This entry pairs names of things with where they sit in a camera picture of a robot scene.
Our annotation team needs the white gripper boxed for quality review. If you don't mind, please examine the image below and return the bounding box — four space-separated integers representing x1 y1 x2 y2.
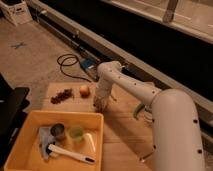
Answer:
93 90 109 110

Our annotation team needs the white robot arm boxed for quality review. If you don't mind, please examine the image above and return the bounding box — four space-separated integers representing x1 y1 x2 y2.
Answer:
94 61 205 171

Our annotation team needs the orange apple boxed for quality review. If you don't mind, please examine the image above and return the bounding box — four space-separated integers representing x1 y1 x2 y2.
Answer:
79 85 90 98

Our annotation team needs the bunch of dark grapes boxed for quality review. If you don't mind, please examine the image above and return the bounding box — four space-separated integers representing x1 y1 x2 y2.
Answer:
50 89 73 104

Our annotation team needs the blue power device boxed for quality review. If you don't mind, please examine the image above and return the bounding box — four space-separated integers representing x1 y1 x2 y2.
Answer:
80 59 98 81

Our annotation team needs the green pepper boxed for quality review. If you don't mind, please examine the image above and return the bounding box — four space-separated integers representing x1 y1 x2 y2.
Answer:
133 103 145 120

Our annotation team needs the green plastic cup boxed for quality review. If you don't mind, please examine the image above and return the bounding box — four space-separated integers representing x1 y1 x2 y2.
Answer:
69 125 84 142

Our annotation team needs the clear glass jar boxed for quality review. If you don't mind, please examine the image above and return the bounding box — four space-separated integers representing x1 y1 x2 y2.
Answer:
144 113 152 123

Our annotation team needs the metal can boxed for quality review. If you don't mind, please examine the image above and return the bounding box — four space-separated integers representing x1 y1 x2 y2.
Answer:
50 123 65 141

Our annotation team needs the grey blue cloth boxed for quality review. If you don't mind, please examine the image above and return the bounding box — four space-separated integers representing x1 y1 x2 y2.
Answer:
38 127 56 160

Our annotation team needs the black chair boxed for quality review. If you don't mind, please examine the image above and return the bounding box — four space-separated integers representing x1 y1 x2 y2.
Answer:
0 73 30 168

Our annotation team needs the yellow plastic bin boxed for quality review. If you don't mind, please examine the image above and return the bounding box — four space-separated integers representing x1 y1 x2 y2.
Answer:
4 110 104 171

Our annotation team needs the white cardboard box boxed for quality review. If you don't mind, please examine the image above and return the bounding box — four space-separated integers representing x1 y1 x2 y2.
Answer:
0 0 32 26

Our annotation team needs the black cable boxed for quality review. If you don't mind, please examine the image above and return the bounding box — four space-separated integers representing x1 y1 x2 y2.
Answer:
56 53 93 83

